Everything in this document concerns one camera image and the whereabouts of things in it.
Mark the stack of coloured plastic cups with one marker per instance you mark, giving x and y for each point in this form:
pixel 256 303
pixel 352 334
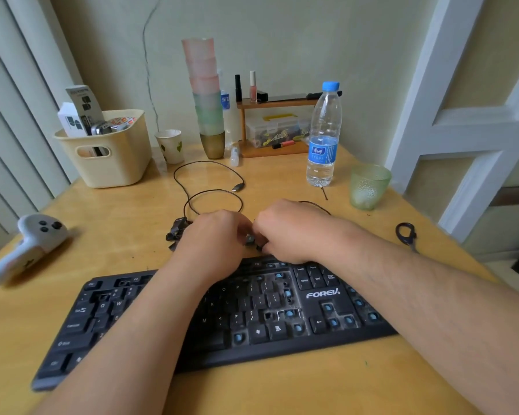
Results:
pixel 207 103

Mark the person's left fingers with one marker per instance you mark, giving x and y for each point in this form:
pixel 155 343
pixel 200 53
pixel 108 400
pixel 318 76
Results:
pixel 244 231

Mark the wooden desk shelf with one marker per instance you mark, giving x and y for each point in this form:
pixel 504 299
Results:
pixel 268 152

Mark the white ribbed radiator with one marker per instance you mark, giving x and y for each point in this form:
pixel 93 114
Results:
pixel 13 125

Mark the white game controller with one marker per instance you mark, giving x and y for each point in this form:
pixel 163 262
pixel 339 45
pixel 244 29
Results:
pixel 24 248

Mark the white cardboard box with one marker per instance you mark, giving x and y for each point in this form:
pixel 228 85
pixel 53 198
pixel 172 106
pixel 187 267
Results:
pixel 71 120

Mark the cream plastic basket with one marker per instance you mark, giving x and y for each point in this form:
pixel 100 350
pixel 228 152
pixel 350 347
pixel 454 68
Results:
pixel 112 159

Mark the person's right forearm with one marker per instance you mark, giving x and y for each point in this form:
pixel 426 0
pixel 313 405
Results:
pixel 437 315

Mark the person's right hand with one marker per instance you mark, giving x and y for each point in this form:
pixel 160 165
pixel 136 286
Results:
pixel 302 231

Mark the black flat device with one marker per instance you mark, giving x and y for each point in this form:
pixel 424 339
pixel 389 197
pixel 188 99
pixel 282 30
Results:
pixel 294 97

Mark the small striped packet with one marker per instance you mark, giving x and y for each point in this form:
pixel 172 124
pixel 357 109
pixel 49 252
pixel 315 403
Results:
pixel 121 122

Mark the white paper cup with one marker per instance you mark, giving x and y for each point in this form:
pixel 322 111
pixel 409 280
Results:
pixel 171 146

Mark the person's left forearm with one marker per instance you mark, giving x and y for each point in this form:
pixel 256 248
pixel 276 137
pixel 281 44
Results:
pixel 129 341

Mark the pile of black keycaps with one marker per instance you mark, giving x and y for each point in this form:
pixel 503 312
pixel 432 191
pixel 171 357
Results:
pixel 178 231

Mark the small clear dropper bottle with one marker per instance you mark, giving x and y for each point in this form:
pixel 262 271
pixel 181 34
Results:
pixel 234 156

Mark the clear plastic storage box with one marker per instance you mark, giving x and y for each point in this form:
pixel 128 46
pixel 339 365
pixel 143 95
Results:
pixel 277 127

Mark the red marker pen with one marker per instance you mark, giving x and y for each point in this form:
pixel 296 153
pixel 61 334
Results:
pixel 283 144

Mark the white plastic bottle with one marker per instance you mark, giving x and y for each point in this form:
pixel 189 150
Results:
pixel 230 118

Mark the black nail polish bottle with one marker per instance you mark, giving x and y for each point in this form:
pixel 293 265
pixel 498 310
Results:
pixel 238 88

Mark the pink nail polish bottle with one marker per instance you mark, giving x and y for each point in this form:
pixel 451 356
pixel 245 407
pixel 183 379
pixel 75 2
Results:
pixel 253 87

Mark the small black pin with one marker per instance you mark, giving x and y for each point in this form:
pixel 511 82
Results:
pixel 324 193

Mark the black keycap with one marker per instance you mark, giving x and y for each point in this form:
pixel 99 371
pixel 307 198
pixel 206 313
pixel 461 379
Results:
pixel 251 242

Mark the person's left hand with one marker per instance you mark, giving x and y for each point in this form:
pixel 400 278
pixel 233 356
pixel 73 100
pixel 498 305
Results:
pixel 207 241

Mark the clear plastic water bottle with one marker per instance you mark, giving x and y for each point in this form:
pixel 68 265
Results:
pixel 323 142

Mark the green glass cup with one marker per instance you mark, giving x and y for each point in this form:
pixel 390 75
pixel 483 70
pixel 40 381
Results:
pixel 367 187

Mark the white panelled door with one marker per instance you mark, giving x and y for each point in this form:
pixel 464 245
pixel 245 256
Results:
pixel 458 125

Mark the black computer keyboard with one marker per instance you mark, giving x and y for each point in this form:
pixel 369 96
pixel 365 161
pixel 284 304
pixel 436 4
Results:
pixel 285 311

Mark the person's right fingers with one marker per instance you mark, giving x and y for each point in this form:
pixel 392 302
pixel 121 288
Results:
pixel 263 231

